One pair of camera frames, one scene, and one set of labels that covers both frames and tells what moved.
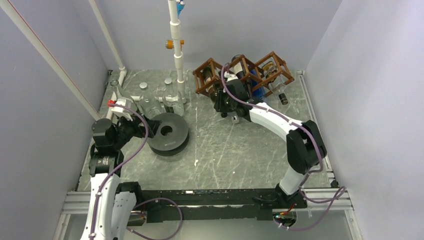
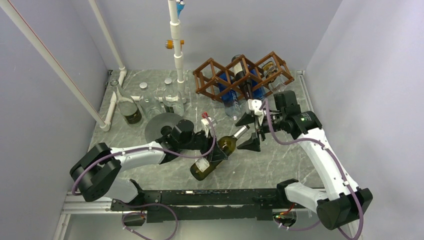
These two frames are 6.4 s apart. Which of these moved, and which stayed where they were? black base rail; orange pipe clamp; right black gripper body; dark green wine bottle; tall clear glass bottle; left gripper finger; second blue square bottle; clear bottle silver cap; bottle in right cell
Moved: left gripper finger; right black gripper body; dark green wine bottle
Stayed: bottle in right cell; clear bottle silver cap; black base rail; tall clear glass bottle; orange pipe clamp; second blue square bottle
